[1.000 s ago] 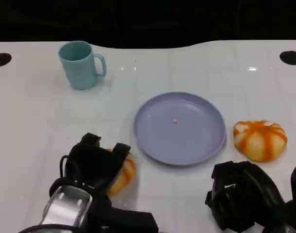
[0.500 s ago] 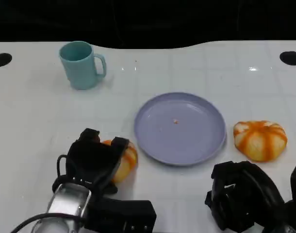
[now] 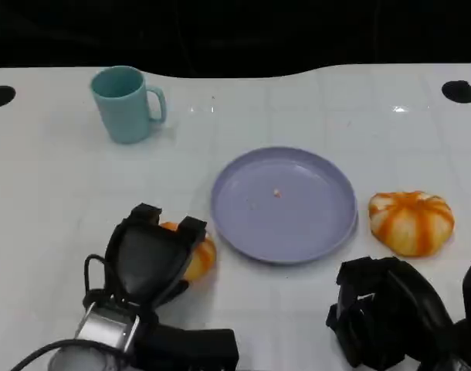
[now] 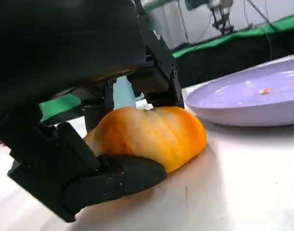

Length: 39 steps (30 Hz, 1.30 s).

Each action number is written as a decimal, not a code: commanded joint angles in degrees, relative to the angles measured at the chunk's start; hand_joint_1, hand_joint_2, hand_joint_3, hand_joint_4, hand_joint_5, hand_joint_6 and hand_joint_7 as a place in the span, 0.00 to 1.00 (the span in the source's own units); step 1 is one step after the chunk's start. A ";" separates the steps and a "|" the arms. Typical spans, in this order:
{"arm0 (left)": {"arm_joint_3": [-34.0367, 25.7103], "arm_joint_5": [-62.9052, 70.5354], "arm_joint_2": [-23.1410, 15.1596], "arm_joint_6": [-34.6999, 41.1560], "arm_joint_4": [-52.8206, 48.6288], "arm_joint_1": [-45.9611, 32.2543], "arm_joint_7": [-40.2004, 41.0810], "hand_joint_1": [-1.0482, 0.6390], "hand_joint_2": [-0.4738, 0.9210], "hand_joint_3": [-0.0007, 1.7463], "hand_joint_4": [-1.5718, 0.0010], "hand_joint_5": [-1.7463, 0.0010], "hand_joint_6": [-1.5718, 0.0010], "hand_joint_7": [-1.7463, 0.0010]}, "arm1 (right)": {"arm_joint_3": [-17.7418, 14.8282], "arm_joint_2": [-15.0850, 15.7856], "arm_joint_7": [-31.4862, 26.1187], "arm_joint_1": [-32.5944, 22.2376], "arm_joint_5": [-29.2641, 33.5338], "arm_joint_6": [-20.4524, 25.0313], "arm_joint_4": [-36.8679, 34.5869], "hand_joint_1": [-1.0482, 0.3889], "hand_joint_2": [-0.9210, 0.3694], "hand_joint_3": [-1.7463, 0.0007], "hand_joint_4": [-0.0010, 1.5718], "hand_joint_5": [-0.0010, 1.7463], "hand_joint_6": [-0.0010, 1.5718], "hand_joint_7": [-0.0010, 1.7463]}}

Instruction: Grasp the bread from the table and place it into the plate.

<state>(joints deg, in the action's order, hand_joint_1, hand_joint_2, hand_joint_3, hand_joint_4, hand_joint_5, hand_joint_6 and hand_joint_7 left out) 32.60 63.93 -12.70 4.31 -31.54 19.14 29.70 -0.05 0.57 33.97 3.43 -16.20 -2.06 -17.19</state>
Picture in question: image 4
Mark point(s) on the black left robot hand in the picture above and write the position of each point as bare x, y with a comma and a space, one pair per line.
53, 48

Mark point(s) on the lilac plate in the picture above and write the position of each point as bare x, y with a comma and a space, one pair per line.
245, 101

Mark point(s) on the orange and white bread roll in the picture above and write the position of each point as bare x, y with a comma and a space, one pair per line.
156, 134

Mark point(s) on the pale green mug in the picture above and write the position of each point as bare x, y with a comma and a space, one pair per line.
124, 93

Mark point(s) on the green cloth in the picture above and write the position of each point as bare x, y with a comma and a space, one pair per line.
233, 38

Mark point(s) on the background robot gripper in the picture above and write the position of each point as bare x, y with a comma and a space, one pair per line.
221, 21

